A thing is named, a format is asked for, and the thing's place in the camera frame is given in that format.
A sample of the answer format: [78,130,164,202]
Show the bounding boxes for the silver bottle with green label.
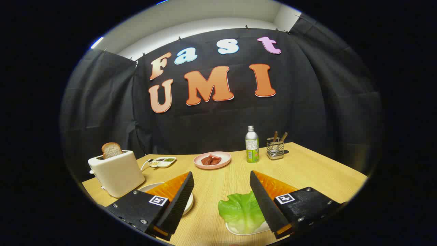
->
[245,125,260,163]

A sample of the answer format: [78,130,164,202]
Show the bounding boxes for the round-topped bread slice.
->
[101,142,123,160]

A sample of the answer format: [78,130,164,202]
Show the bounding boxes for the metal wire utensil holder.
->
[266,137,285,160]

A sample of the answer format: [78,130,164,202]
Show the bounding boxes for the round white plate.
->
[138,182,194,216]

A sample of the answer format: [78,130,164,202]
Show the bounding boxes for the white divided condiment dish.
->
[149,157,177,168]

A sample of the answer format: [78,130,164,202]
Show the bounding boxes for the black backdrop cloth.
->
[61,14,383,185]

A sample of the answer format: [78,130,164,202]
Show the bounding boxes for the green lettuce leaf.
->
[218,191,270,235]

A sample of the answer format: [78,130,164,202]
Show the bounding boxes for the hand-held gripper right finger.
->
[250,170,347,240]

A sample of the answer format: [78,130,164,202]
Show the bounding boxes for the red meat pieces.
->
[201,154,222,166]

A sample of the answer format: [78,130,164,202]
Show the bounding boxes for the white toaster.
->
[88,150,145,198]

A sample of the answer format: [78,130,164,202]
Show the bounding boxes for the pink plate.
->
[194,151,231,170]

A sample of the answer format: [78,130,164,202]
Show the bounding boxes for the square white plate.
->
[225,220,272,236]

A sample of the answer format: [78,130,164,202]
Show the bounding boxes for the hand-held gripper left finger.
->
[105,172,195,241]

